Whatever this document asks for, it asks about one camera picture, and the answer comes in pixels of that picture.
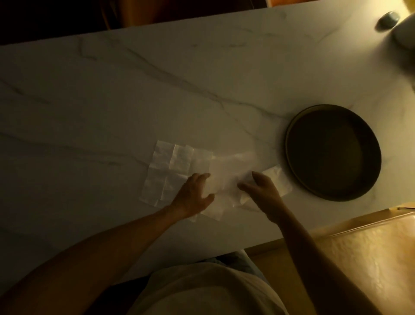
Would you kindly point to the person's right hand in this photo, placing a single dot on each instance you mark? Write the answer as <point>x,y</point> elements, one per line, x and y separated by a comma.
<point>267,199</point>

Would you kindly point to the person's left hand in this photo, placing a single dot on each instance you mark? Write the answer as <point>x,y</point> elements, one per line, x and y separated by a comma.
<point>191,198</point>

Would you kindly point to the spread of white paper napkins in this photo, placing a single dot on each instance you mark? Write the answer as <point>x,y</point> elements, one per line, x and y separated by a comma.
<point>181,159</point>

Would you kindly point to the round dark tray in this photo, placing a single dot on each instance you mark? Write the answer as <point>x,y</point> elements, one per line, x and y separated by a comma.
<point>333,152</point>

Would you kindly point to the person's left forearm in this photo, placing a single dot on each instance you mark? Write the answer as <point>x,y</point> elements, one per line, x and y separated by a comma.
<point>90,259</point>

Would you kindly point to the person's right forearm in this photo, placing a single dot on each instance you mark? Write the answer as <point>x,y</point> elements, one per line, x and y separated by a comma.
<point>317,266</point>

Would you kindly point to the beige shirt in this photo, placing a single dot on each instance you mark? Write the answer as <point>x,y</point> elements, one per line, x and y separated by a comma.
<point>207,292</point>

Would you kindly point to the small grey round cap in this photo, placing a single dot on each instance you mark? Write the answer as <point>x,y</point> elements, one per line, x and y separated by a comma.
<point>388,18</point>

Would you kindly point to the white rounded container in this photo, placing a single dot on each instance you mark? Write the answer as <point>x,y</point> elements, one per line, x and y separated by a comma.
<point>407,32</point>

